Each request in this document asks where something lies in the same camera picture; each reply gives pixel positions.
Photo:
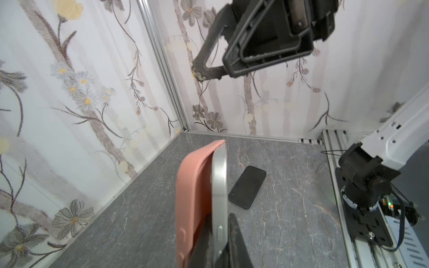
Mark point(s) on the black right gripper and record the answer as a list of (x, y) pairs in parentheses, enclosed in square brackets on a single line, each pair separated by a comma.
[(261, 34)]

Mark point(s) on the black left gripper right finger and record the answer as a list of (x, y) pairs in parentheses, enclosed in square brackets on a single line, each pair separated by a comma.
[(238, 256)]

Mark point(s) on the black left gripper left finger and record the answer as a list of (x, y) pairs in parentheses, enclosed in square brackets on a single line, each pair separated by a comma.
[(202, 254)]

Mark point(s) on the pink phone case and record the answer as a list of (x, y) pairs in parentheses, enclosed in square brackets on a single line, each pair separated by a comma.
[(193, 199)]

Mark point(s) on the phone with black screen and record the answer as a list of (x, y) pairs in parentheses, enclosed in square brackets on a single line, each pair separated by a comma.
[(219, 201)]

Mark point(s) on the black phone near left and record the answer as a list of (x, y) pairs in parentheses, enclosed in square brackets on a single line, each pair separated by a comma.
[(247, 187)]

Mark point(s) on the aluminium corner frame post left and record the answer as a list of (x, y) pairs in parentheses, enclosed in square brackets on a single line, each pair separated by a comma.
[(162, 60)]

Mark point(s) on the white perforated cable tray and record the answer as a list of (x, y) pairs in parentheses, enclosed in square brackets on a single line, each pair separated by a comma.
[(411, 251)]

